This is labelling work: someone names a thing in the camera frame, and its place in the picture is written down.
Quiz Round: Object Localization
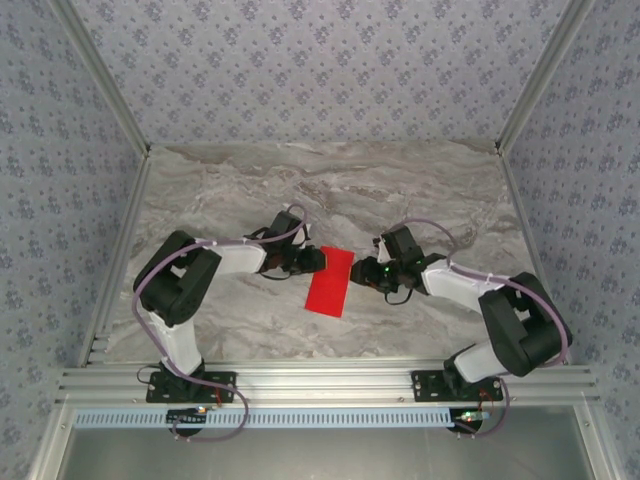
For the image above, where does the aluminium frame post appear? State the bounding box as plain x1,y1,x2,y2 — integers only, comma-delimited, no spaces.
494,0,599,157
48,0,153,159

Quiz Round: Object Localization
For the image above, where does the long aluminium mounting rail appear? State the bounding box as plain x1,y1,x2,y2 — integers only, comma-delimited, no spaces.
54,357,601,407

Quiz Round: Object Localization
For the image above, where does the grey sheet metal tray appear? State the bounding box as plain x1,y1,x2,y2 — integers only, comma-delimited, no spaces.
29,404,621,480

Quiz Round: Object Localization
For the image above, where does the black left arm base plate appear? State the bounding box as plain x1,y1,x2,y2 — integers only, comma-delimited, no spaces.
144,371,238,404

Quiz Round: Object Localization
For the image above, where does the thin black left gripper cable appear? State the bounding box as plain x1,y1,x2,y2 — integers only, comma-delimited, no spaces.
257,267,304,282

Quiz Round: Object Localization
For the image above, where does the thin black right gripper cable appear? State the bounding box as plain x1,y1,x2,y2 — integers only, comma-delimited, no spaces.
383,284,417,307

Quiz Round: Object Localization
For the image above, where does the red square cloth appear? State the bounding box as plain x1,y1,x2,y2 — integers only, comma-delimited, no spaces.
303,244,356,319

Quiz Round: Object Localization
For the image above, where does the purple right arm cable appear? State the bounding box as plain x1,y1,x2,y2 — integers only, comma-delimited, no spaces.
397,218,572,441

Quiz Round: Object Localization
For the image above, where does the aluminium table side rail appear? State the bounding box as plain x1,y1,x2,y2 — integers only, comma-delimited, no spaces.
77,152,154,369
497,149,575,366

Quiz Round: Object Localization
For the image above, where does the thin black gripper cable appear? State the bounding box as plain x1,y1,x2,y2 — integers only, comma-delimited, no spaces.
383,284,417,307
257,267,304,282

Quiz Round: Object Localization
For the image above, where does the small circuit board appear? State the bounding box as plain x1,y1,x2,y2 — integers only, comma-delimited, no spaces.
452,408,490,425
166,406,210,426

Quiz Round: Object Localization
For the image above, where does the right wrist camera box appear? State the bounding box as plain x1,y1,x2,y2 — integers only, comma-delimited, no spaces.
374,235,397,262

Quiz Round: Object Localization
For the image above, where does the slotted light blue cable duct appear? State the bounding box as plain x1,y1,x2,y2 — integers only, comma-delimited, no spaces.
73,407,464,430

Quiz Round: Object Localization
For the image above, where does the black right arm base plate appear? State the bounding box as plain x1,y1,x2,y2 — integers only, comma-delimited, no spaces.
409,369,504,404

